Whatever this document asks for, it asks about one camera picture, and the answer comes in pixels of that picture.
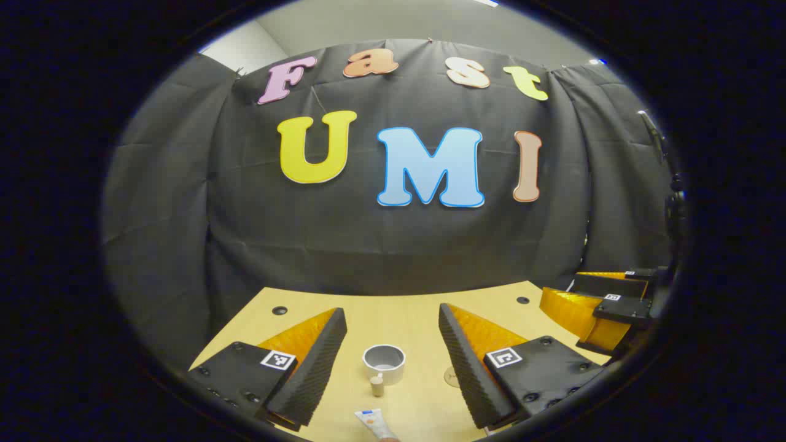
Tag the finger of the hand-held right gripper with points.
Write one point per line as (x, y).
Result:
(608, 283)
(571, 310)

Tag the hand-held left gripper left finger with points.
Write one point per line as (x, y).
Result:
(313, 368)

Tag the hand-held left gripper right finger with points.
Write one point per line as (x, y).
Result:
(466, 368)

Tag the round wooden coaster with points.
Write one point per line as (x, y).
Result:
(451, 377)

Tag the white toothpaste tube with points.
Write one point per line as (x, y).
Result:
(374, 422)

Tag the light wooden desktop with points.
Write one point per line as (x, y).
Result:
(399, 319)

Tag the black backdrop cloth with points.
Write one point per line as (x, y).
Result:
(368, 245)

